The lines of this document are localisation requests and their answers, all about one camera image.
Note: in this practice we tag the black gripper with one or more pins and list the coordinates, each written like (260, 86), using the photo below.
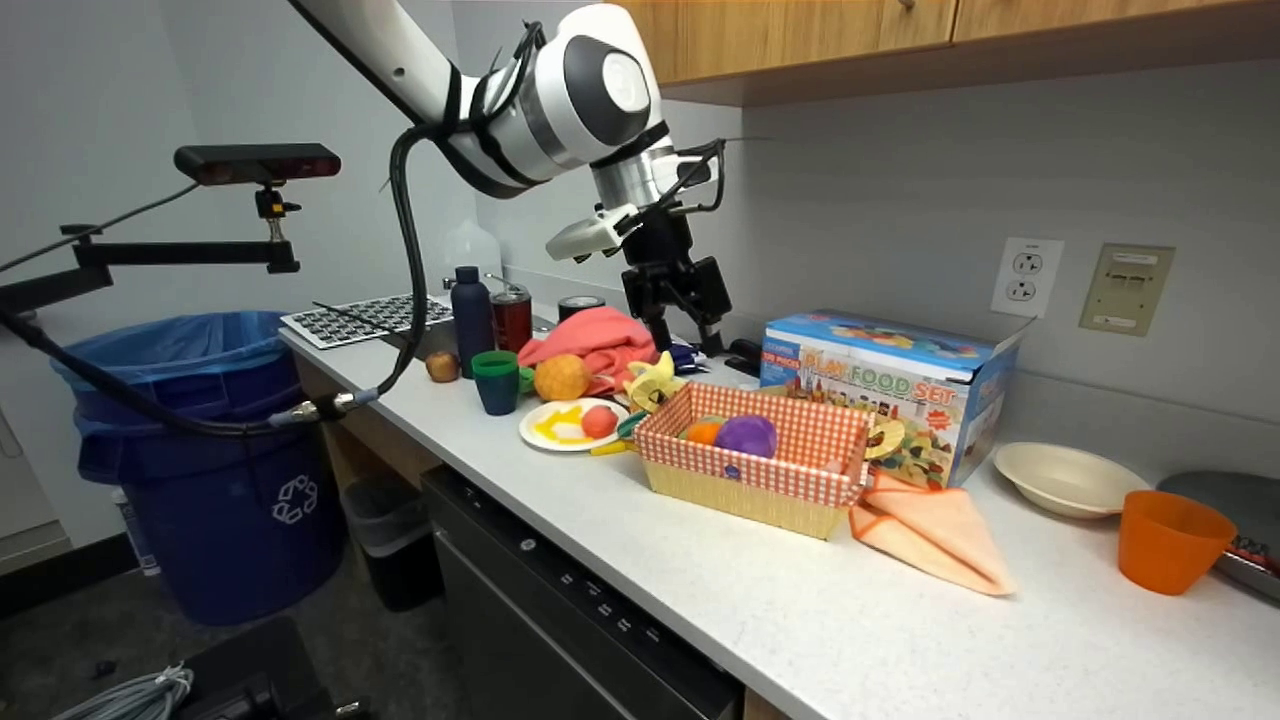
(666, 263)

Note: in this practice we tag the purple plushie ball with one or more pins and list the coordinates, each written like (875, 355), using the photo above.
(746, 439)

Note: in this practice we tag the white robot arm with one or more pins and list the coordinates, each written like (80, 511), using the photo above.
(533, 92)

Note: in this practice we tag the red checkered box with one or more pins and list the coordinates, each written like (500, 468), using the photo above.
(746, 467)

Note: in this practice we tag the play food cardboard box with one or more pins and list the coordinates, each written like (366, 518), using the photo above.
(904, 382)

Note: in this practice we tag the pink cloth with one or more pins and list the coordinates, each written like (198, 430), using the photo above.
(600, 342)

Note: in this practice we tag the orange toy food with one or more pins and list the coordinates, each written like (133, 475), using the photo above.
(703, 432)

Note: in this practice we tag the small red toy ball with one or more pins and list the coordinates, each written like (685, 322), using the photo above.
(598, 421)

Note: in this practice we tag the orange plush ball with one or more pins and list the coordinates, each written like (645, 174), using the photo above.
(562, 378)

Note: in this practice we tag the pale yellow toy piece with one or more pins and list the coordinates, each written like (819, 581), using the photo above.
(562, 426)

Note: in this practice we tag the dark red jar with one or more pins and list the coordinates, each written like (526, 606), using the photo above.
(515, 319)

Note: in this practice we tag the yellow plate with toy food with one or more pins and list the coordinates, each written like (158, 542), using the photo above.
(533, 430)

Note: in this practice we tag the dark green cup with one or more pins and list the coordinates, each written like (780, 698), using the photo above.
(496, 382)

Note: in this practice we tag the blue bottle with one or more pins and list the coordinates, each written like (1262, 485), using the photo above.
(471, 314)

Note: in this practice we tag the small brown toy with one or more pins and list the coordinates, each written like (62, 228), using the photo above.
(441, 370)

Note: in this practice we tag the orange folded napkin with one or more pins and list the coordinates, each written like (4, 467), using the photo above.
(940, 535)

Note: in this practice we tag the black dishwasher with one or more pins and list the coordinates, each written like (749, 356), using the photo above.
(533, 625)

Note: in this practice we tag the gridded dish rack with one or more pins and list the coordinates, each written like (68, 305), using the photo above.
(350, 322)

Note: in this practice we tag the white power outlet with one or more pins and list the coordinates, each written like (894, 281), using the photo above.
(1025, 276)

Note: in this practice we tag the small black waste bin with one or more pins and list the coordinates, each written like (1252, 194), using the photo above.
(389, 535)

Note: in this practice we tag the beige bowl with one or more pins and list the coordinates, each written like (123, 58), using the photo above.
(1065, 478)

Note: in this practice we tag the blue recycling bin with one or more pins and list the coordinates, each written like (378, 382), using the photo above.
(202, 467)

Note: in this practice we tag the orange plastic cup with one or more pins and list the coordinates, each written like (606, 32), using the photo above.
(1169, 542)

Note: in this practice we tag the light gray floor bag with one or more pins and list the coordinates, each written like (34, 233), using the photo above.
(125, 698)

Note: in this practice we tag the wooden wall cabinet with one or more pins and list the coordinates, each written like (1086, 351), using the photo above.
(864, 42)

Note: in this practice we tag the beige wall plate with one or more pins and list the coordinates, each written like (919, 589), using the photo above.
(1127, 288)

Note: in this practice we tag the black bar camera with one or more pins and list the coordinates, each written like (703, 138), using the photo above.
(258, 160)

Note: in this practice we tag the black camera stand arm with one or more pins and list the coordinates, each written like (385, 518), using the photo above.
(162, 253)

